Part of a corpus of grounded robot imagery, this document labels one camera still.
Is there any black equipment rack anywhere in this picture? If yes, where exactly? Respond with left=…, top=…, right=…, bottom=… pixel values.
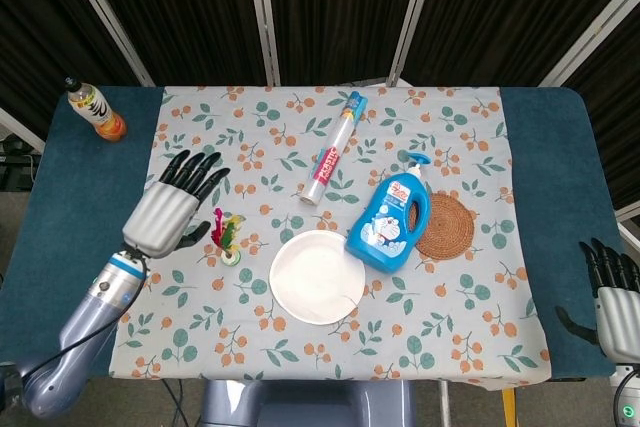
left=0, top=139, right=44, bottom=193

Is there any metal table leg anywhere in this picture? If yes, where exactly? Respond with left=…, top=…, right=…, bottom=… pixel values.
left=438, top=380, right=451, bottom=427

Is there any plastic wrap roll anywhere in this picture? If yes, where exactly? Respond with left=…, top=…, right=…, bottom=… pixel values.
left=299, top=90, right=369, bottom=206

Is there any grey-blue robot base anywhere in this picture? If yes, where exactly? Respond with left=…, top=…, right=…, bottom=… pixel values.
left=199, top=379, right=416, bottom=427

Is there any round woven brown coaster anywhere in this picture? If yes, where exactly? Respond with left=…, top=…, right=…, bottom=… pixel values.
left=409, top=190, right=480, bottom=262

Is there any orange drink bottle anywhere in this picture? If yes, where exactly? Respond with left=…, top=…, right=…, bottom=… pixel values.
left=63, top=76, right=128, bottom=141

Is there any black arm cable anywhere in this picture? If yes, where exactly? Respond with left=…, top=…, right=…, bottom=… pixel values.
left=19, top=246, right=150, bottom=381
left=615, top=371, right=640, bottom=421

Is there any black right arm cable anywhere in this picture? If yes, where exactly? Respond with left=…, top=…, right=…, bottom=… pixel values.
left=615, top=371, right=640, bottom=421

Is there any dark blue table cover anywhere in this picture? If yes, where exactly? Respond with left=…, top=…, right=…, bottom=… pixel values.
left=0, top=85, right=626, bottom=381

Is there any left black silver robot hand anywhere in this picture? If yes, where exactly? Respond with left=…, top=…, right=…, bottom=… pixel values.
left=122, top=149, right=232, bottom=258

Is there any black floor cable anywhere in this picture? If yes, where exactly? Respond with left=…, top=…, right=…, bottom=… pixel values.
left=162, top=379, right=187, bottom=427

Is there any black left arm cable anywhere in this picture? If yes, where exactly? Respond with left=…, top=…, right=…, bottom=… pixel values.
left=19, top=246, right=150, bottom=381

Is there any colourful feather shuttlecock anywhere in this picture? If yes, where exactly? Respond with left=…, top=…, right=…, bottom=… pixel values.
left=212, top=206, right=247, bottom=267

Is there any blue detergent pump bottle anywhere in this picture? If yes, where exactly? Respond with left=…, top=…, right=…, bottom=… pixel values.
left=345, top=150, right=434, bottom=274

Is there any black folding screen white frame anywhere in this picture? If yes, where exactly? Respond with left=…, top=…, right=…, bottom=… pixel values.
left=0, top=0, right=640, bottom=208

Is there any floral tablecloth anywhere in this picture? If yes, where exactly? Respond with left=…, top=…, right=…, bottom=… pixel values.
left=108, top=84, right=554, bottom=383

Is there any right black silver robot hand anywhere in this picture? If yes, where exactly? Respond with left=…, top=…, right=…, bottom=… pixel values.
left=554, top=238, right=640, bottom=363

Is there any white paper plate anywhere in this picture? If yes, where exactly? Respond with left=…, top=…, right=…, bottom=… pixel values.
left=268, top=229, right=366, bottom=324

